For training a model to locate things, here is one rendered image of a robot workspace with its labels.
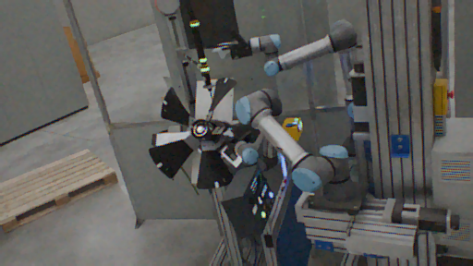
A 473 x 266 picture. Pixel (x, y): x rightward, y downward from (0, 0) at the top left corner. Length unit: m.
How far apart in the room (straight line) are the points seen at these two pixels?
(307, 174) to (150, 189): 2.34
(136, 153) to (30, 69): 4.33
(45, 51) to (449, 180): 6.92
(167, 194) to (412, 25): 2.67
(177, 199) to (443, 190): 2.42
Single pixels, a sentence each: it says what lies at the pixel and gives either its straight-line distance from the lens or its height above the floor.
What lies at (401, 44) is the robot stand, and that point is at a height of 1.67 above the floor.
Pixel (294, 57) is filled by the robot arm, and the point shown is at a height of 1.58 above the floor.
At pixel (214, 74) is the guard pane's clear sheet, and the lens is 3.29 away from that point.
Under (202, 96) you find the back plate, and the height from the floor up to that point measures 1.28.
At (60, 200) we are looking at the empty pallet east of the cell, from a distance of 5.07.
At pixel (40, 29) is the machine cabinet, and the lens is 8.02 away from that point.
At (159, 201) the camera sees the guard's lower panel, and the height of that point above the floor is 0.24.
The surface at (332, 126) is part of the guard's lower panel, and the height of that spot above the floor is 0.85.
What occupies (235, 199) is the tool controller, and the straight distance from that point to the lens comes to 1.78.
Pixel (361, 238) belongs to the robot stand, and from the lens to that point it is 1.96.
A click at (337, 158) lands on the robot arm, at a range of 1.93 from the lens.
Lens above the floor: 2.14
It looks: 22 degrees down
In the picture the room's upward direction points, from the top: 12 degrees counter-clockwise
